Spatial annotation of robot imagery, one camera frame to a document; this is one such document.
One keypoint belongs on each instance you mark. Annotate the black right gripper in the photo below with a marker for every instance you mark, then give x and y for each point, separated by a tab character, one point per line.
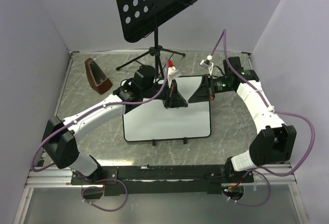
204	93

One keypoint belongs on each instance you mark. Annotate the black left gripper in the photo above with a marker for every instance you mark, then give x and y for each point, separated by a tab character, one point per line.
174	99

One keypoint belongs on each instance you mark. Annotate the white rectangular whiteboard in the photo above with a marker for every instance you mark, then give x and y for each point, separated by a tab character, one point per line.
151	121

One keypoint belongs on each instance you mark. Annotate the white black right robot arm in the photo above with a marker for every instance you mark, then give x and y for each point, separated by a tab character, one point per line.
274	141

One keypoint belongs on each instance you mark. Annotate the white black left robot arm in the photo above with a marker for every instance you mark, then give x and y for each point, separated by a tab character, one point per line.
61	136

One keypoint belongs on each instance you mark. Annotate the black whiteboard easel stand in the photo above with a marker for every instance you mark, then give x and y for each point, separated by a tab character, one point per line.
184	140

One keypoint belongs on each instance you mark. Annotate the brown wooden metronome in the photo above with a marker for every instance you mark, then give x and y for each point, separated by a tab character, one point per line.
97	79

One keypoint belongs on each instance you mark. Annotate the black perforated music stand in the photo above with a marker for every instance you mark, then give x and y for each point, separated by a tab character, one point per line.
140	18

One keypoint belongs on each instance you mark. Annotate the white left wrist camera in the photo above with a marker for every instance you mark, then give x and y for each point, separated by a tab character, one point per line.
172	72

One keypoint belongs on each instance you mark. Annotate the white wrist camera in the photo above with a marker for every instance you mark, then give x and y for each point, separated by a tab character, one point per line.
208	64
172	72

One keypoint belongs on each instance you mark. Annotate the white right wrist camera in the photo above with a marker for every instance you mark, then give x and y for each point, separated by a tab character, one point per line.
208	64

